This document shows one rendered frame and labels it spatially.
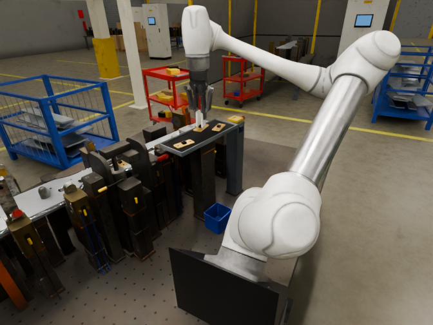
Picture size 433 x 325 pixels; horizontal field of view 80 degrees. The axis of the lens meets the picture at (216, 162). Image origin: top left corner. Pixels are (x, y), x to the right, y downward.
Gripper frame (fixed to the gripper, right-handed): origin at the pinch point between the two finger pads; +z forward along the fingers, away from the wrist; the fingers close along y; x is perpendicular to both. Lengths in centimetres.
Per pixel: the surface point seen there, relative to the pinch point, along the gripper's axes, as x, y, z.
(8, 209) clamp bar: 63, 35, 13
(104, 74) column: -484, 583, 107
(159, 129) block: -24, 42, 21
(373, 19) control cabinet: -641, -90, -22
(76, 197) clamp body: 47, 25, 16
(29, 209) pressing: 54, 46, 23
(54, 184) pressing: 39, 52, 23
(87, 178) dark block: 41.8, 24.4, 11.4
